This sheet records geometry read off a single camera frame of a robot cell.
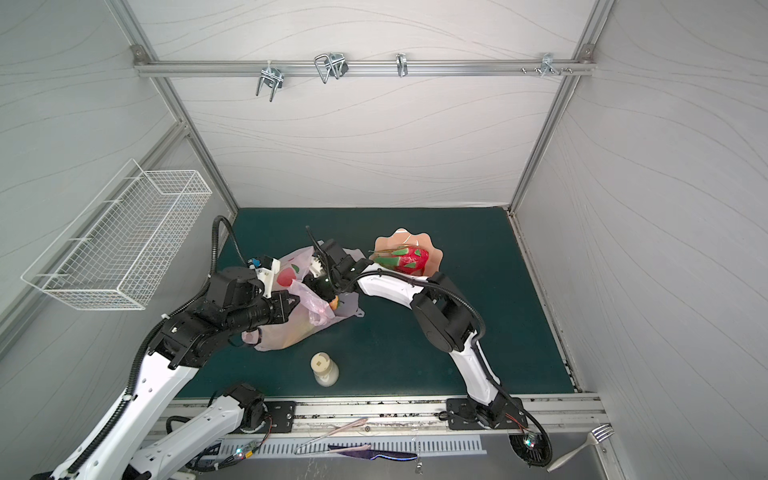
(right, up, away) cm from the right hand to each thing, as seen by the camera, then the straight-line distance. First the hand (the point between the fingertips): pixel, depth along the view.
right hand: (296, 293), depth 81 cm
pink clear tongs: (+6, -35, -11) cm, 37 cm away
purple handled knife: (+22, -35, -12) cm, 43 cm away
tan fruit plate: (+31, +16, +25) cm, 43 cm away
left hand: (+6, +2, -12) cm, 13 cm away
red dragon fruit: (+33, +8, +14) cm, 36 cm away
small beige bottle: (+10, -17, -9) cm, 22 cm away
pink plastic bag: (+8, -2, -12) cm, 15 cm away
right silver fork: (+76, -32, -11) cm, 83 cm away
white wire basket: (-37, +13, -13) cm, 42 cm away
